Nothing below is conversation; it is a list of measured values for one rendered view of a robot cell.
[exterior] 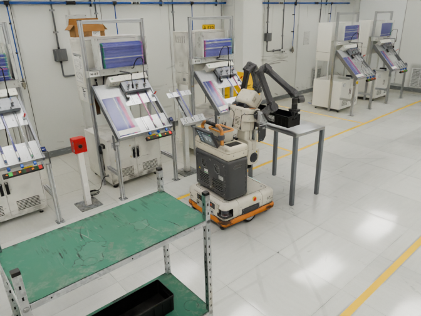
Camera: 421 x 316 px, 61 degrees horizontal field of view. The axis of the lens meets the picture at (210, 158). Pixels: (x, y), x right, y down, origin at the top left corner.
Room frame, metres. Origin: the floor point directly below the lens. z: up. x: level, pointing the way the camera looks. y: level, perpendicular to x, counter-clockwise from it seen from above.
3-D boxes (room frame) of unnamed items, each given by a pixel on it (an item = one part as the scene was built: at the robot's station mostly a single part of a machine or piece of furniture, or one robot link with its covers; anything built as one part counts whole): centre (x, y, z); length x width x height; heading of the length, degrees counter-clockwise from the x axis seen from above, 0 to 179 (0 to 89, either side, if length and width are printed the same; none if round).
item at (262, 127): (3.45, -0.44, 0.84); 0.28 x 0.16 x 0.22; 36
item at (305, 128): (3.73, -0.83, 0.40); 0.70 x 0.45 x 0.80; 35
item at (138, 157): (4.30, 1.11, 0.31); 0.70 x 0.65 x 0.62; 130
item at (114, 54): (4.24, 0.99, 1.52); 0.51 x 0.13 x 0.27; 130
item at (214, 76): (5.10, -0.12, 0.65); 1.01 x 0.73 x 1.29; 40
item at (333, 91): (7.52, -2.71, 0.95); 1.36 x 0.82 x 1.90; 40
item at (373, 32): (8.44, -3.83, 0.95); 1.36 x 0.82 x 1.90; 40
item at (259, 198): (3.28, -0.20, 0.16); 0.67 x 0.64 x 0.25; 126
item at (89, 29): (4.40, 1.27, 1.82); 0.68 x 0.30 x 0.20; 130
